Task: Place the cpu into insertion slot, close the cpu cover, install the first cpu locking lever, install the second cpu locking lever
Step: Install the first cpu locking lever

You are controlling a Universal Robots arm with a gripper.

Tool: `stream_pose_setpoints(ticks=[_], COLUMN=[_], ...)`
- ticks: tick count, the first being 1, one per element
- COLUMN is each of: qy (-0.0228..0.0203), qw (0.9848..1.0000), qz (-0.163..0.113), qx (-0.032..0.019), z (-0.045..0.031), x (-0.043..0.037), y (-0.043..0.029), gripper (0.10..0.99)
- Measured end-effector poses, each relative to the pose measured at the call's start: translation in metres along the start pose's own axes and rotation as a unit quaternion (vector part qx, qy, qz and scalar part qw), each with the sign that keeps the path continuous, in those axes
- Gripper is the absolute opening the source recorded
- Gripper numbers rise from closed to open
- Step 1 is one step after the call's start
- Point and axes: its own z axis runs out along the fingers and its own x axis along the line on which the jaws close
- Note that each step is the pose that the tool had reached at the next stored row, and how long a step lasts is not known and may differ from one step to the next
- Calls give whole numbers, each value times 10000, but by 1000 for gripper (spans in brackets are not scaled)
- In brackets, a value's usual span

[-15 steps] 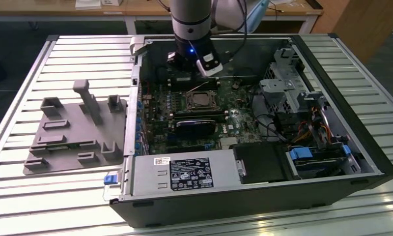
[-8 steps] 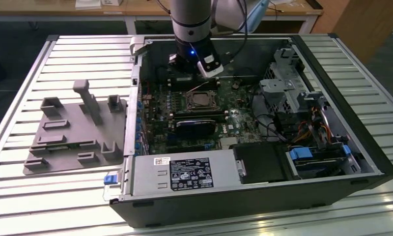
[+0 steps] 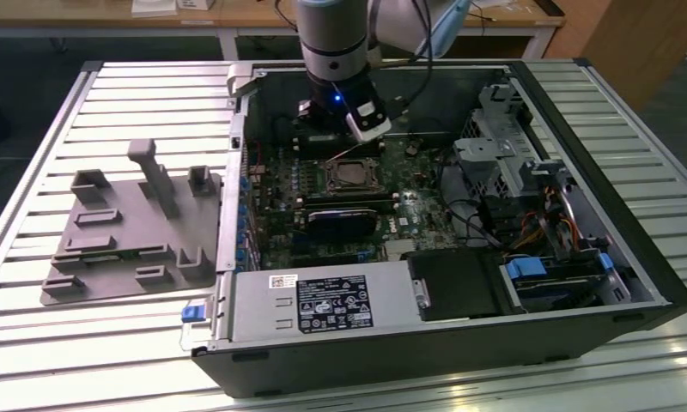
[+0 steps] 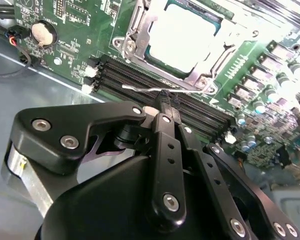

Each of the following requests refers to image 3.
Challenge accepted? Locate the thin metal locking lever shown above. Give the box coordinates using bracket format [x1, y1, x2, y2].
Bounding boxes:
[327, 143, 366, 163]

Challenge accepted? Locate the metal socket cover frame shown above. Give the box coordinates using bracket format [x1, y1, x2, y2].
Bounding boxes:
[322, 157, 381, 191]

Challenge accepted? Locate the silver square CPU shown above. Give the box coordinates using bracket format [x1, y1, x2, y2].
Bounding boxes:
[333, 163, 371, 185]

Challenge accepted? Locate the black RAM slot bank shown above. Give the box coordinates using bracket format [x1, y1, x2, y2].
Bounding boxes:
[297, 128, 385, 159]
[306, 191, 402, 214]

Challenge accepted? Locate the CPU socket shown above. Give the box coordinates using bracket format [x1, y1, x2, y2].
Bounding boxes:
[319, 156, 385, 193]

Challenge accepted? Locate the black graphics card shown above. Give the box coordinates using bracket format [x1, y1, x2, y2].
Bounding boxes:
[306, 208, 379, 239]

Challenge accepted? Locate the green motherboard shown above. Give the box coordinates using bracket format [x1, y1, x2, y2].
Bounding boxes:
[243, 128, 465, 271]

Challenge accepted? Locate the grey metal drive cage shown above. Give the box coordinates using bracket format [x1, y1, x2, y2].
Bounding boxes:
[451, 83, 574, 198]

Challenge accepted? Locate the small silver heatsink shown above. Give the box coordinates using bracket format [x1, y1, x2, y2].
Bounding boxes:
[386, 239, 417, 258]

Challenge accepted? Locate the white box on desk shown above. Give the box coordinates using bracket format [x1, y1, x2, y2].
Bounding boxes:
[131, 0, 179, 18]

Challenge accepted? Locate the wooden desk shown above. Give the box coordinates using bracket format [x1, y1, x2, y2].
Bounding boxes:
[0, 0, 569, 61]

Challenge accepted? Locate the grey parts rack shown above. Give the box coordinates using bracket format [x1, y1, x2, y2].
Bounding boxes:
[39, 139, 224, 306]

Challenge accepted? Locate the black plastic shroud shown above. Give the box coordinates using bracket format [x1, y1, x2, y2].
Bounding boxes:
[406, 248, 522, 321]

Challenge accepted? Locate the grey power supply unit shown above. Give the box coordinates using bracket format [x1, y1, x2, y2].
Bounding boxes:
[228, 264, 425, 344]

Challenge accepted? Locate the hard disk in blue carrier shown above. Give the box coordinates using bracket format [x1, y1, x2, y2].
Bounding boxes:
[506, 255, 618, 301]

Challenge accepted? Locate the wooden cabinet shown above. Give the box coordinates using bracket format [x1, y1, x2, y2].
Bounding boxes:
[549, 0, 687, 112]

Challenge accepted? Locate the black open PC case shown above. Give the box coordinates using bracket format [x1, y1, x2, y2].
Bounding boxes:
[191, 59, 687, 398]

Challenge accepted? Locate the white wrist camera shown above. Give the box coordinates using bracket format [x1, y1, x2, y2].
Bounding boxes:
[346, 101, 394, 142]

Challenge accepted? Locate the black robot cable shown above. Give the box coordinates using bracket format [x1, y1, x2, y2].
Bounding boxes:
[366, 0, 437, 119]

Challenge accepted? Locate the black cable in case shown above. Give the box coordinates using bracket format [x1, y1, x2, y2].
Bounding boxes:
[446, 199, 509, 250]

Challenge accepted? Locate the coloured wire bundle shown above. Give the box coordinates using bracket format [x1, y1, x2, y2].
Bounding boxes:
[513, 209, 584, 258]

